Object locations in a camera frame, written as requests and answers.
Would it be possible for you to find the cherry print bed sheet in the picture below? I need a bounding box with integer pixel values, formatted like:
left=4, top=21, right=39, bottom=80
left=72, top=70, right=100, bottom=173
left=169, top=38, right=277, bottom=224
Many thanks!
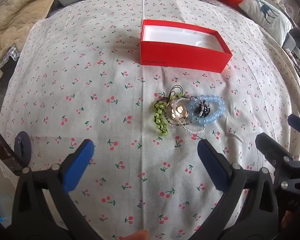
left=0, top=0, right=300, bottom=240

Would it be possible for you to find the grey plaid bedsheet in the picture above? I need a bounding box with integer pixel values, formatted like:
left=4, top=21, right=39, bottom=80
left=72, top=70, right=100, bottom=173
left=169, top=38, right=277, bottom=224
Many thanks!
left=0, top=44, right=21, bottom=68

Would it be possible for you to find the pale blue bead bracelet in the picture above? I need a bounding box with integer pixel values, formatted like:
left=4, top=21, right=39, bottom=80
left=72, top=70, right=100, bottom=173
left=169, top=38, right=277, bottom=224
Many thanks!
left=189, top=94, right=227, bottom=127

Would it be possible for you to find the grey cloth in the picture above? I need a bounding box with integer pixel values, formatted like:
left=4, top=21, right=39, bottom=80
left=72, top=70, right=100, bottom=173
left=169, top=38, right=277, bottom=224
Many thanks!
left=282, top=27, right=300, bottom=53

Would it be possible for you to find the green bead bracelet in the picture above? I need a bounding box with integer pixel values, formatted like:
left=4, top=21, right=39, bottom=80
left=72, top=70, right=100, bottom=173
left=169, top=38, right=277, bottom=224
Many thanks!
left=153, top=92, right=188, bottom=137

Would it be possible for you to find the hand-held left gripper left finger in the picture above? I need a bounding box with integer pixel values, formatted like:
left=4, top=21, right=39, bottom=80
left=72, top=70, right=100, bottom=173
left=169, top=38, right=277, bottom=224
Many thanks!
left=11, top=139, right=100, bottom=240

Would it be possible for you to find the dark seed bead bracelet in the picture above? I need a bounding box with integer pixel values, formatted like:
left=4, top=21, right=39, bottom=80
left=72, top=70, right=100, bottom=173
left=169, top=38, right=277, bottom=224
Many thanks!
left=165, top=99, right=202, bottom=128

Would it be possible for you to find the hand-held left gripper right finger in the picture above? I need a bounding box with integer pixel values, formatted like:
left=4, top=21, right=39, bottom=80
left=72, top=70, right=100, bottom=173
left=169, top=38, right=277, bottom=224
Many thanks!
left=197, top=139, right=282, bottom=240

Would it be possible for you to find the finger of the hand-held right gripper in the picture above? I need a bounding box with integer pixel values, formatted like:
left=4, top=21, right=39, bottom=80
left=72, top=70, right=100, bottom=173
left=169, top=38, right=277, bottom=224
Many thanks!
left=287, top=114, right=300, bottom=137
left=255, top=133, right=294, bottom=174

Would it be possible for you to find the grey round disc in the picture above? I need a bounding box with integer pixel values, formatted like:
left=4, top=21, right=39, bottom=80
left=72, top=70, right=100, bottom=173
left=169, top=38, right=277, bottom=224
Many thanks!
left=14, top=131, right=32, bottom=164

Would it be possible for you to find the white deer print pillow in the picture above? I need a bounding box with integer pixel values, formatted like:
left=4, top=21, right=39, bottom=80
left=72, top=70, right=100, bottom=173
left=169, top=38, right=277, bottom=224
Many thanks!
left=239, top=0, right=294, bottom=47

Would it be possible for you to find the beige quilted blanket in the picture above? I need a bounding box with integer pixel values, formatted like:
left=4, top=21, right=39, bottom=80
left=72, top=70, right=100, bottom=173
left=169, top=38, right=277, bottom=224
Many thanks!
left=0, top=0, right=57, bottom=84

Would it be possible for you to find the clear seed bead bracelet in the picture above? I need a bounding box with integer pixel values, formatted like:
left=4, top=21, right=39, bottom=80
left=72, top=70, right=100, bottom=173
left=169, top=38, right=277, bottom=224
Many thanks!
left=182, top=115, right=207, bottom=134

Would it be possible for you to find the person's left hand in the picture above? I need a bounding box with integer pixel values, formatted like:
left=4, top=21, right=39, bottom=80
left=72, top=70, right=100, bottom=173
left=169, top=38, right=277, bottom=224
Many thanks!
left=120, top=229, right=150, bottom=240

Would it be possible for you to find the gold ring ornament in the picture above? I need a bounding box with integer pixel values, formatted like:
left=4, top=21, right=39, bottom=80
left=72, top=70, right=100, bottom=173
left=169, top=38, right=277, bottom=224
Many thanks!
left=169, top=99, right=190, bottom=125

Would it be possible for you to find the red cardboard box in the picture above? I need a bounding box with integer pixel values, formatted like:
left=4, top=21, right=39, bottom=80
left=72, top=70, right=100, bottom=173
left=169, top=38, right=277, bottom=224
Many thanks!
left=140, top=19, right=233, bottom=73

